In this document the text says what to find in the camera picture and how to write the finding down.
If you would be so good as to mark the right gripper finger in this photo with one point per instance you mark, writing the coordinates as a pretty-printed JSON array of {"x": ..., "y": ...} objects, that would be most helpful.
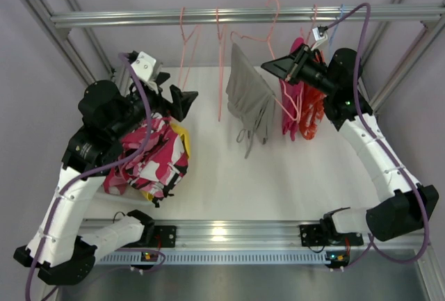
[
  {"x": 290, "y": 59},
  {"x": 280, "y": 68}
]

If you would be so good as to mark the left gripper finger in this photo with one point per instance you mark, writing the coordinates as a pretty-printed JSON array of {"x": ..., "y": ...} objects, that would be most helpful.
[
  {"x": 160, "y": 78},
  {"x": 181, "y": 102}
]

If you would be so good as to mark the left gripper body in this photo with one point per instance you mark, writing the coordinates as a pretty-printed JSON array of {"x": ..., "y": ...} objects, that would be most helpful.
[{"x": 170, "y": 101}]

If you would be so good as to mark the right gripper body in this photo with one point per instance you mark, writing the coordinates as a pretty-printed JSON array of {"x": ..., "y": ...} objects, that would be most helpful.
[{"x": 299, "y": 66}]

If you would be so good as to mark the yellow trousers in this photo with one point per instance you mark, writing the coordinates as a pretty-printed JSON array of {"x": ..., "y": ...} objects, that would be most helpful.
[{"x": 165, "y": 164}]

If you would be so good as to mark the grey trousers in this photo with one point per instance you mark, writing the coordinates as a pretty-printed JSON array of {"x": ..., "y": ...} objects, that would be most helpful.
[{"x": 250, "y": 99}]

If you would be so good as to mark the pink patterned trousers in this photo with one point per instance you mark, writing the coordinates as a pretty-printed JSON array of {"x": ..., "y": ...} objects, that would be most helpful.
[{"x": 128, "y": 173}]

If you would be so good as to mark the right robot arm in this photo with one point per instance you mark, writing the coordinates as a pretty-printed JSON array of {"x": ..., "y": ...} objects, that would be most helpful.
[{"x": 404, "y": 201}]

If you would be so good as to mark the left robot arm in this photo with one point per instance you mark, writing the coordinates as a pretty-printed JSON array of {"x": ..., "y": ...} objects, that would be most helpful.
[{"x": 125, "y": 140}]

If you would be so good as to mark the magenta trousers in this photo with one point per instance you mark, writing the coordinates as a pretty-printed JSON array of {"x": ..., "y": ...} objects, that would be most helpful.
[{"x": 292, "y": 96}]

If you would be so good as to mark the orange trousers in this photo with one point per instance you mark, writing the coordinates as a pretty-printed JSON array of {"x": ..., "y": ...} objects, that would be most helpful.
[{"x": 312, "y": 112}]

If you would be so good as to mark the white plastic basket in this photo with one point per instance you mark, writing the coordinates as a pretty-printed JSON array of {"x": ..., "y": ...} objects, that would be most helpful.
[{"x": 129, "y": 196}]

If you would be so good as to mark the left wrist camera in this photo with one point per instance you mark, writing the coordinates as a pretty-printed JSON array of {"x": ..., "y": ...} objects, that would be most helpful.
[{"x": 147, "y": 69}]

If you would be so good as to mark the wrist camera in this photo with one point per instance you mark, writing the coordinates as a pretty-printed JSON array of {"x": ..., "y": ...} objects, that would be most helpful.
[
  {"x": 320, "y": 36},
  {"x": 147, "y": 69}
]

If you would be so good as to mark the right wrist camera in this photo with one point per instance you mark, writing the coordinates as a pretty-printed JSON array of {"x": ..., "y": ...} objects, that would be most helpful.
[{"x": 320, "y": 36}]

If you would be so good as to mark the blue wire hanger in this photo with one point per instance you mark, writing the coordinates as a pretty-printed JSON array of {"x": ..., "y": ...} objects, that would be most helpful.
[{"x": 332, "y": 35}]

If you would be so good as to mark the right aluminium frame post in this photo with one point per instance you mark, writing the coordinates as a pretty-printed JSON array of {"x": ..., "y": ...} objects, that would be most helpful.
[{"x": 393, "y": 49}]

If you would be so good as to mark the aluminium frame post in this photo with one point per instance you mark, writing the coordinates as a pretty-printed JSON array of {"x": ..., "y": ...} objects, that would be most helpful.
[
  {"x": 43, "y": 13},
  {"x": 393, "y": 49}
]

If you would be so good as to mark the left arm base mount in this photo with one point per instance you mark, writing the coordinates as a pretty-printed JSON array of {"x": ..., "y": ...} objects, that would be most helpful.
[{"x": 159, "y": 236}]

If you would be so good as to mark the aluminium hanging rail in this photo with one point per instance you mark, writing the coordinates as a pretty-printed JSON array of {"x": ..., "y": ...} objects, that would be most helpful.
[{"x": 428, "y": 12}]

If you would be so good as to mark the aluminium front rail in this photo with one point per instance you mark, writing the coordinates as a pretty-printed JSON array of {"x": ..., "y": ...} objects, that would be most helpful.
[{"x": 221, "y": 235}]

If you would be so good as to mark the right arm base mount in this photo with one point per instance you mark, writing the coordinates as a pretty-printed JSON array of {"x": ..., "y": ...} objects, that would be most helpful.
[{"x": 314, "y": 235}]

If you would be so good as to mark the slotted cable duct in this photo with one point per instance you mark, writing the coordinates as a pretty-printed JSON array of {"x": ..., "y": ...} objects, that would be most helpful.
[{"x": 232, "y": 257}]

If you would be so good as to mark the left aluminium frame post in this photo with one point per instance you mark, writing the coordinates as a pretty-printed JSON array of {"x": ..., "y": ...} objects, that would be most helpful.
[{"x": 43, "y": 13}]

